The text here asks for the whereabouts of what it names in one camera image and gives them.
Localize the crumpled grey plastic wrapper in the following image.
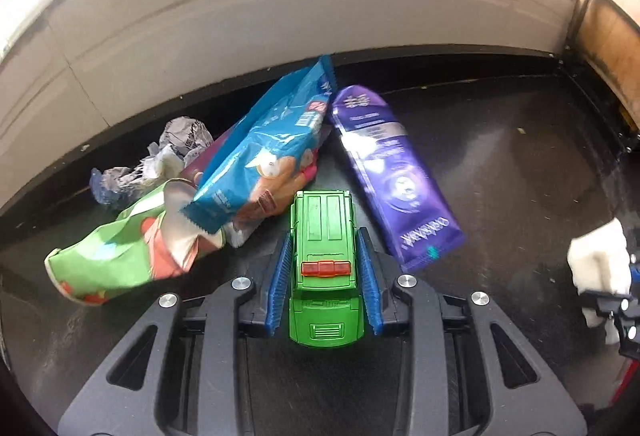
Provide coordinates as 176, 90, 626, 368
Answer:
89, 116, 215, 207

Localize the green printed paper packet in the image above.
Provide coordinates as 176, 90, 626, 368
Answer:
43, 177, 238, 307

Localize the blue snack bag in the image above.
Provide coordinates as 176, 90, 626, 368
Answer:
179, 54, 337, 251

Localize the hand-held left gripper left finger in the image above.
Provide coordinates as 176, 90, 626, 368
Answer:
59, 231, 296, 436

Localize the white tissue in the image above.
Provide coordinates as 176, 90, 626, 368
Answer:
567, 218, 632, 346

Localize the purple chocolate wrapper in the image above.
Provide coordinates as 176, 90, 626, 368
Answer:
327, 84, 469, 275

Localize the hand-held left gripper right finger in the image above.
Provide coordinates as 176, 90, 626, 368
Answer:
357, 226, 586, 436

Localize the green toy car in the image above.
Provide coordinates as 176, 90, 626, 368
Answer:
288, 189, 369, 350

